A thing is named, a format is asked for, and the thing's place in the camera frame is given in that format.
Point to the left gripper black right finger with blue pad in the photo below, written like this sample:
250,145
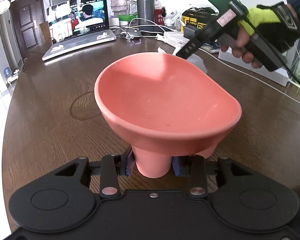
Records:
196,168

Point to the white paper towel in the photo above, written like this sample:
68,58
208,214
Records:
194,59

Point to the computer mouse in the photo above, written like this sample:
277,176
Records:
131,34

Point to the gloved right hand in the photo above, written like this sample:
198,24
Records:
279,24

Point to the yellow black box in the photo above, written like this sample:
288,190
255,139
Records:
198,17

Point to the silver laptop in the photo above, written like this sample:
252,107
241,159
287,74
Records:
77,24

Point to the pink footed bowl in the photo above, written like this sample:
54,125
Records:
164,107

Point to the dark wooden door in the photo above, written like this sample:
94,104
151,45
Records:
27,15

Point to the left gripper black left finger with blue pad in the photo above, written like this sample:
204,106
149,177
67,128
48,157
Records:
109,168

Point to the grey cylinder speaker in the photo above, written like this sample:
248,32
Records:
145,11

